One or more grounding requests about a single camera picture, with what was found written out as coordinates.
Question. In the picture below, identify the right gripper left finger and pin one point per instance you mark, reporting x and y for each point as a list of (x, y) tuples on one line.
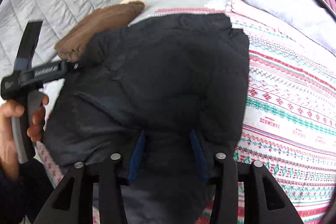
[(72, 200)]

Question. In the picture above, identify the person left hand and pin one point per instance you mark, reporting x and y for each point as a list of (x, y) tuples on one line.
[(9, 157)]

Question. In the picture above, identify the grey bed cover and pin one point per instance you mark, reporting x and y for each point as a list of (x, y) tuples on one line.
[(178, 1)]

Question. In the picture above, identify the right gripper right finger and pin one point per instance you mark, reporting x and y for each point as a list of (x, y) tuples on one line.
[(264, 199)]

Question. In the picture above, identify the black quilted puffer jacket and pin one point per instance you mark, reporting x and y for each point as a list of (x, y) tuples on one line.
[(164, 78)]

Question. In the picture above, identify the patterned nordic knit blanket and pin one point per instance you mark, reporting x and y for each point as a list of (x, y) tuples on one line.
[(289, 123)]

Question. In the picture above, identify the brown folded garment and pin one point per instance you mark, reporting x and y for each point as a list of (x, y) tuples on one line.
[(74, 43)]

